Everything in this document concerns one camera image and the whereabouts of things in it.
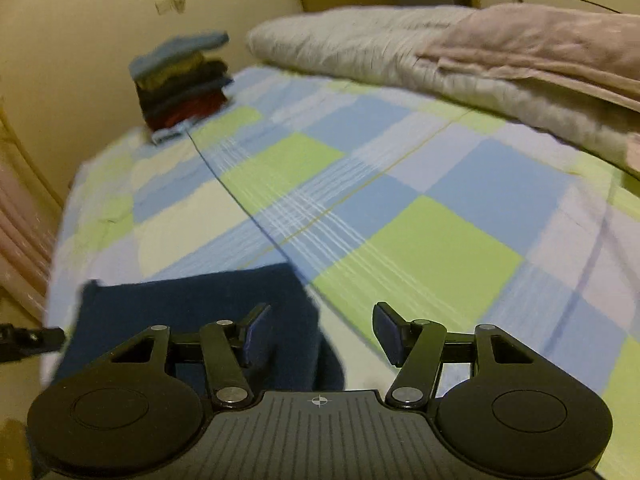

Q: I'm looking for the stack of folded clothes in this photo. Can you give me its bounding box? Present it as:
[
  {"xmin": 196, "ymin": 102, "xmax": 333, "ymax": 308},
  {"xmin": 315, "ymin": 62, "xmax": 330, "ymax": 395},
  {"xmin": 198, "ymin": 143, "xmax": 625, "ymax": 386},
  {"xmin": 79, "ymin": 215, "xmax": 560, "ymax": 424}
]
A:
[{"xmin": 129, "ymin": 31, "xmax": 235, "ymax": 145}]

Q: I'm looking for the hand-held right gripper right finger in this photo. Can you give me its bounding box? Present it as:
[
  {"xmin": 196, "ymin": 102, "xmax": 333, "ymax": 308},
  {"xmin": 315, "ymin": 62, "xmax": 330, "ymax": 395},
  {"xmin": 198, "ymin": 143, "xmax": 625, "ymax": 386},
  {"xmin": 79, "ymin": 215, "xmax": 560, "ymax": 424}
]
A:
[{"xmin": 372, "ymin": 301, "xmax": 538, "ymax": 409}]

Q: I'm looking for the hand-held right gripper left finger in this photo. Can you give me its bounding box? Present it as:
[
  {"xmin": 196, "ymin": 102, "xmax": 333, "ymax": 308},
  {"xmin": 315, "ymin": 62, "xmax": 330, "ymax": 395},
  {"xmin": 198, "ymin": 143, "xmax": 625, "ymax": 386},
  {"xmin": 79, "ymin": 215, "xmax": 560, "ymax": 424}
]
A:
[{"xmin": 107, "ymin": 302, "xmax": 273, "ymax": 410}]

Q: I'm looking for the grey folded quilt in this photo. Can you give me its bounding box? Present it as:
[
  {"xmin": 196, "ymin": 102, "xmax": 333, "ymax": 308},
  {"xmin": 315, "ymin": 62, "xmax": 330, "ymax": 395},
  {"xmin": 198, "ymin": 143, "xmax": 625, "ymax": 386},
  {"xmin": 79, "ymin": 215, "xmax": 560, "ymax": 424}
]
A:
[{"xmin": 247, "ymin": 5, "xmax": 640, "ymax": 177}]

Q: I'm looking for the dark blue sweater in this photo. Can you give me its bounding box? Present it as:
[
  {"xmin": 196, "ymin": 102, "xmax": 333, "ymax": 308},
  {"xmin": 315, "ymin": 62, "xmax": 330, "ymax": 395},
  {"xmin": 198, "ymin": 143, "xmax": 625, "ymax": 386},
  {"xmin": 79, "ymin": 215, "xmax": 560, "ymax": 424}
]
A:
[{"xmin": 52, "ymin": 262, "xmax": 347, "ymax": 392}]

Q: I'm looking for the checkered bed sheet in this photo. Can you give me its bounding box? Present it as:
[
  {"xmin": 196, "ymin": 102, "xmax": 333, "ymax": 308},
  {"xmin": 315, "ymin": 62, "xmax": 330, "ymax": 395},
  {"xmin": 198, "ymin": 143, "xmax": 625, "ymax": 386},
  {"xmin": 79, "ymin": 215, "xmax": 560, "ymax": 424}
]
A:
[{"xmin": 42, "ymin": 65, "xmax": 640, "ymax": 480}]

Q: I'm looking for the pink folded blanket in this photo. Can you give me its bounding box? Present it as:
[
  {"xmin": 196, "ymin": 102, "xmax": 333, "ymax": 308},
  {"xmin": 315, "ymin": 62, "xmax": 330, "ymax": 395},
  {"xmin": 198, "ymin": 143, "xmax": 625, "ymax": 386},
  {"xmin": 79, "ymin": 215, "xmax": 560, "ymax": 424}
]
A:
[{"xmin": 417, "ymin": 4, "xmax": 640, "ymax": 112}]

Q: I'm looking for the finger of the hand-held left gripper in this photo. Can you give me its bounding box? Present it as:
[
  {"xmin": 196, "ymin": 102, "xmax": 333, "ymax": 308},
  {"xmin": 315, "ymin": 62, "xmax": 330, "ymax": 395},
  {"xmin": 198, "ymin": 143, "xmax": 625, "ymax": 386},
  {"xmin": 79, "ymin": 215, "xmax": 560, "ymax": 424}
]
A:
[{"xmin": 0, "ymin": 324, "xmax": 66, "ymax": 361}]

